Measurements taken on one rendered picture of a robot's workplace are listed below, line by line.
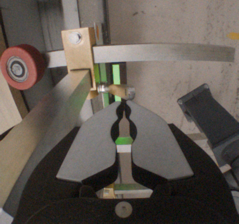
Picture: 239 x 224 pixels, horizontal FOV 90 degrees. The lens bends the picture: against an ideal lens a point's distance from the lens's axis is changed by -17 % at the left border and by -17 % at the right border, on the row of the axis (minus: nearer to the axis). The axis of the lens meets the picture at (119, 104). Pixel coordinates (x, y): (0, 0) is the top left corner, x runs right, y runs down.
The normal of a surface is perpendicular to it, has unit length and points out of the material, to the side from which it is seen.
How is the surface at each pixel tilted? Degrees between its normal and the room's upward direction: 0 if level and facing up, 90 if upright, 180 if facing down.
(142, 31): 0
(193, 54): 0
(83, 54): 0
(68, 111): 90
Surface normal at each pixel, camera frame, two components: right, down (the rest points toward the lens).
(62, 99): -0.06, -0.87
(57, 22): -0.02, 0.50
